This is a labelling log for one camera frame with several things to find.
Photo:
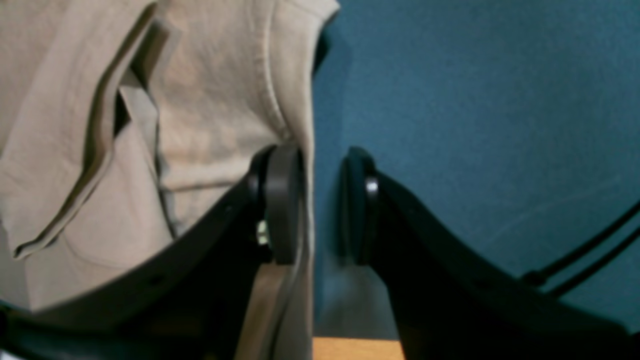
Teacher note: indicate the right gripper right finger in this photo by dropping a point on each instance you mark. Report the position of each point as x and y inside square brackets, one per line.
[449, 303]

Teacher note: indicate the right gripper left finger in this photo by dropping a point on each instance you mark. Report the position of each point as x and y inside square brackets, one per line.
[221, 292]

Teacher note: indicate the beige T-shirt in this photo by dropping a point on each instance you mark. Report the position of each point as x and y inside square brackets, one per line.
[124, 121]

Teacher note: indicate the blue table cloth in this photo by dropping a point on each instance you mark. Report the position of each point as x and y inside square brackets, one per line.
[515, 121]

